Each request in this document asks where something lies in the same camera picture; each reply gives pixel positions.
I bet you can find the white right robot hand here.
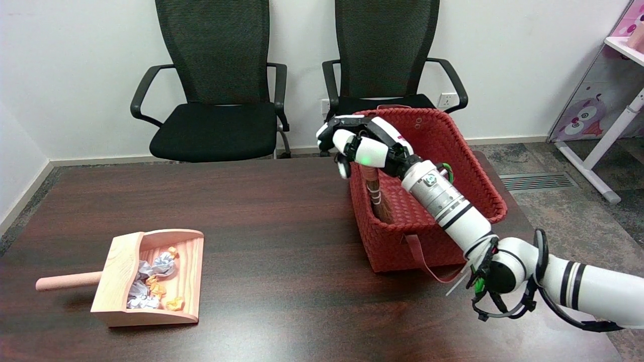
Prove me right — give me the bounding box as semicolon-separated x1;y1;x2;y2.
316;115;422;179

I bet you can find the small brown straw broom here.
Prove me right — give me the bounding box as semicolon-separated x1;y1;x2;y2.
363;164;396;225

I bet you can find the red woven plastic basket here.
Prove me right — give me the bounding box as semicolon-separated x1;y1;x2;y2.
349;104;508;283

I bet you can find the black mesh office chair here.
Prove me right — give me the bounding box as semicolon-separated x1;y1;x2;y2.
130;0;292;163
322;0;468;124

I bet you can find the metal floor vent grille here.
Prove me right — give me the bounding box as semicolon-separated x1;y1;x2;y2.
499;172;579;193

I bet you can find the white desk with pink panel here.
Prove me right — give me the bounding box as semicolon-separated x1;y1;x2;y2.
547;0;644;204

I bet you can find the crumpled silver paper ball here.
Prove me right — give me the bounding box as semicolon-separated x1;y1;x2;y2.
139;252;178;280
127;280;160;310

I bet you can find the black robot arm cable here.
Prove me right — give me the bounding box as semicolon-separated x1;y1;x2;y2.
471;228;624;333

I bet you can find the wooden dustpan with handle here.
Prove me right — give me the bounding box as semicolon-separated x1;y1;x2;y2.
36;229;205;328

